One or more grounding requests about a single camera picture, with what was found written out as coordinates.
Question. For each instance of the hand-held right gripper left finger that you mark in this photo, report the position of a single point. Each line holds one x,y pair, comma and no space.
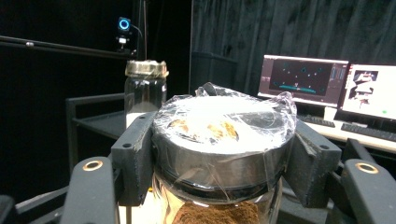
134,155

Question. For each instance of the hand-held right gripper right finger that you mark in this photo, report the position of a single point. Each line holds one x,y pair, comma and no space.
311,165

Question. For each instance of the glass jar of brown powder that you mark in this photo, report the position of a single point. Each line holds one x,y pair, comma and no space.
218,174

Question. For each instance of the plastic-wrapped black jar lid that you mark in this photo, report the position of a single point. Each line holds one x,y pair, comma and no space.
224,121

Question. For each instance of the small black keyboard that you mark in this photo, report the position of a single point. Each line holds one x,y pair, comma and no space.
316,120

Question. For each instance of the black metal rack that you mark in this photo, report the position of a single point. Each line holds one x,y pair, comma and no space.
99,123

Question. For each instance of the gold-lidded glass jar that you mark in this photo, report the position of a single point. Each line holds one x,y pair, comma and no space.
144,90

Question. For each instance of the long black keyboard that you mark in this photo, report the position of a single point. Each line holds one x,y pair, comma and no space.
370,132

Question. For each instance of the monitor with dark screen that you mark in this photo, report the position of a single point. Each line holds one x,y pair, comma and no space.
300,77

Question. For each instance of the monitor with white screen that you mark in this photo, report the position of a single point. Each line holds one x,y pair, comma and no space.
373,93

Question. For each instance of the black boom pole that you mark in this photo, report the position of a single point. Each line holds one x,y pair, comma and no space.
62,47

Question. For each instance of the dark curtain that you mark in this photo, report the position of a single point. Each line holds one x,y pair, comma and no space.
280,28

